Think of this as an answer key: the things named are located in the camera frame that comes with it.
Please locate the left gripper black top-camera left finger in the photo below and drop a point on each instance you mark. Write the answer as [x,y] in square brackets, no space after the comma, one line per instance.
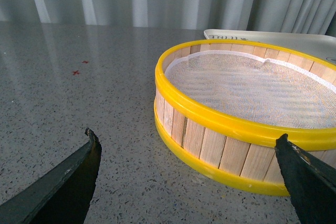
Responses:
[62,195]

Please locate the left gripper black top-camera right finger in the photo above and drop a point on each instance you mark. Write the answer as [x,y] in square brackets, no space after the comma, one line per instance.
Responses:
[309,181]

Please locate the white bear serving tray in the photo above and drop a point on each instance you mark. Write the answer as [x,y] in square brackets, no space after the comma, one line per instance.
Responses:
[320,46]

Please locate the white mesh steamer liner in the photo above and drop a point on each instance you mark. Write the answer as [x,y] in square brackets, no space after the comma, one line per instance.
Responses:
[266,91]

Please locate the wooden steamer yellow rims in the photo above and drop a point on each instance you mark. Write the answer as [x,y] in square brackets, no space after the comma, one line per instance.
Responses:
[234,151]

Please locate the grey pleated curtain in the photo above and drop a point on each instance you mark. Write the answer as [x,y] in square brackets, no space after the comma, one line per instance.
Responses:
[285,16]

